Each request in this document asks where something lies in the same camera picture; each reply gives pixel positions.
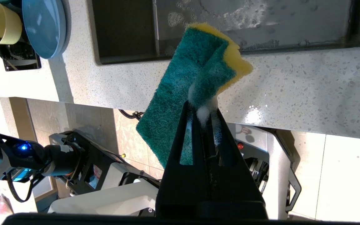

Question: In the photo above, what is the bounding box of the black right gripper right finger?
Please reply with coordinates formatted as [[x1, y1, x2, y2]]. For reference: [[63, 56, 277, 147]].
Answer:
[[205, 106, 268, 221]]

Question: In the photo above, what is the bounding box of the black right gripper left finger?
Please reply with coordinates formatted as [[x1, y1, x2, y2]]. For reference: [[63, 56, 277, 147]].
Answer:
[[156, 100, 209, 219]]

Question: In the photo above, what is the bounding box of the yellow plastic bowl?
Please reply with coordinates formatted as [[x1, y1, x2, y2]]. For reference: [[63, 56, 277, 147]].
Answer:
[[0, 2, 23, 45]]

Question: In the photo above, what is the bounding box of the blue-grey plate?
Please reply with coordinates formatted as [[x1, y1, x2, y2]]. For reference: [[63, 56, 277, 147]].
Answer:
[[22, 0, 68, 60]]

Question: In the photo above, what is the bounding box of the yellow sponge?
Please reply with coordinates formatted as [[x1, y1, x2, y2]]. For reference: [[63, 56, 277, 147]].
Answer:
[[135, 22, 254, 169]]

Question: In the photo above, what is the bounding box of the grey black robot base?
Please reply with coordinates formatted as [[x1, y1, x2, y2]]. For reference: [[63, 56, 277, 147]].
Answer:
[[47, 122, 303, 221]]

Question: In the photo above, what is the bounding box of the stainless steel sink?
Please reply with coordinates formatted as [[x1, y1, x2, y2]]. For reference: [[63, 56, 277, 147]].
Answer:
[[86, 0, 360, 66]]

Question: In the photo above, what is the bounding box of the black induction cooktop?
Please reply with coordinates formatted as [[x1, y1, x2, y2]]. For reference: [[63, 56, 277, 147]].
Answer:
[[0, 40, 42, 72]]

